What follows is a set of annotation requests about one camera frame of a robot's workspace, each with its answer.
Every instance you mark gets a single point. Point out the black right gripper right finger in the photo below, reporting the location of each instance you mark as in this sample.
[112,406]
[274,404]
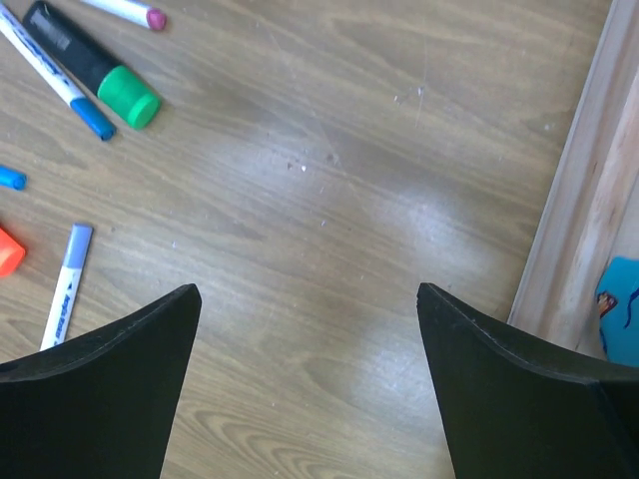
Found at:
[516,406]

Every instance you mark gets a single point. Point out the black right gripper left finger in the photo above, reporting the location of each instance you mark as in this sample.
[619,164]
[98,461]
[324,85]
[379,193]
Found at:
[100,405]

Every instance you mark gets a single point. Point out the orange capped black highlighter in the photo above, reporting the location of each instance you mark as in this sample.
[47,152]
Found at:
[11,254]

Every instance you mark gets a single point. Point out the green capped black highlighter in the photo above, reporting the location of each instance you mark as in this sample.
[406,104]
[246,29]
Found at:
[105,76]

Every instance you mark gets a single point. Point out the lavender capped white marker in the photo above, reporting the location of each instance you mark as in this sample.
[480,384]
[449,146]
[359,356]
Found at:
[67,286]

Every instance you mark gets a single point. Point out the blue shark print shorts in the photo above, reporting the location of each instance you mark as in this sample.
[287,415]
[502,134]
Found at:
[617,302]

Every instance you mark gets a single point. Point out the wooden clothes rack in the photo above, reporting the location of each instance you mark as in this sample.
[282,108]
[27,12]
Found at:
[591,206]

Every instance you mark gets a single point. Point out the light blue capped white marker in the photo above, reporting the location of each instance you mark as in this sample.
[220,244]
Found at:
[12,179]

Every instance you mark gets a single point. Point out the dark blue capped white marker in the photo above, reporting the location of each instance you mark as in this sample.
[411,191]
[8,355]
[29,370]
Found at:
[55,77]

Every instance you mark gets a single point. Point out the pink capped white marker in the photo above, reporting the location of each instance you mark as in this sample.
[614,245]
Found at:
[134,11]

